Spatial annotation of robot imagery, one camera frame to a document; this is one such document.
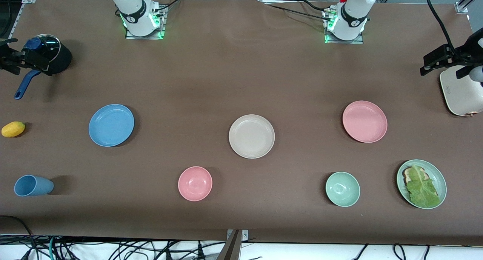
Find blue shallow bowl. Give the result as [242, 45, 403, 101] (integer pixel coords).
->
[89, 104, 135, 147]

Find pink shallow bowl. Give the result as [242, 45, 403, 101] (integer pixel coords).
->
[342, 100, 388, 143]

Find glass lid blue knob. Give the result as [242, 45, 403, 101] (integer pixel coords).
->
[22, 34, 61, 66]

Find cream toaster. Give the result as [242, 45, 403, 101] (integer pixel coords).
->
[440, 66, 483, 117]

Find yellow mango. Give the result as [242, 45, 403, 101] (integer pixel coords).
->
[1, 121, 26, 138]

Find toasted bread slice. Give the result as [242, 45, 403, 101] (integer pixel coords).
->
[402, 166, 431, 185]

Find green plate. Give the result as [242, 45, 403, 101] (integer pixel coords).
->
[396, 159, 448, 210]

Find blue plastic cup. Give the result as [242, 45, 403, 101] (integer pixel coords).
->
[14, 175, 54, 197]

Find green lettuce leaf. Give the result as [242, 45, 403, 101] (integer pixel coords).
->
[406, 164, 441, 209]

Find small deep green bowl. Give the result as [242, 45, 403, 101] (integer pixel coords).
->
[325, 171, 361, 208]

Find small deep pink bowl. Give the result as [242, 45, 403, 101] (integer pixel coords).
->
[178, 166, 213, 202]

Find beige shallow bowl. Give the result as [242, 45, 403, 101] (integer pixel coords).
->
[229, 114, 275, 159]

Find brown table cover cloth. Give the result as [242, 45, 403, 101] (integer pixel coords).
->
[0, 0, 483, 246]

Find brown slanted bar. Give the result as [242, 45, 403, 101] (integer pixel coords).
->
[217, 230, 242, 260]

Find black pot blue handle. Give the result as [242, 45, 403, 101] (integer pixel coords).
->
[14, 39, 72, 100]

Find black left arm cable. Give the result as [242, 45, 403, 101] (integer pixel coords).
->
[425, 0, 458, 55]

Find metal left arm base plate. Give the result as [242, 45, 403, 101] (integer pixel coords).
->
[324, 9, 364, 45]

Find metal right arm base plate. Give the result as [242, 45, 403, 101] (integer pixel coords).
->
[125, 5, 166, 40]

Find black right base cable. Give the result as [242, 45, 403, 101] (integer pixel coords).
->
[153, 0, 189, 13]

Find black base cable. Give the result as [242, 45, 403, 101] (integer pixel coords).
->
[153, 0, 189, 13]
[263, 0, 332, 22]

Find black left base cable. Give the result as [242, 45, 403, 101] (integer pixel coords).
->
[263, 0, 332, 22]

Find thick black floor cable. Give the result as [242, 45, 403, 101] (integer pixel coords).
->
[0, 215, 36, 260]

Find silver table edge bracket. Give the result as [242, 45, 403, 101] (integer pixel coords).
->
[226, 229, 249, 241]

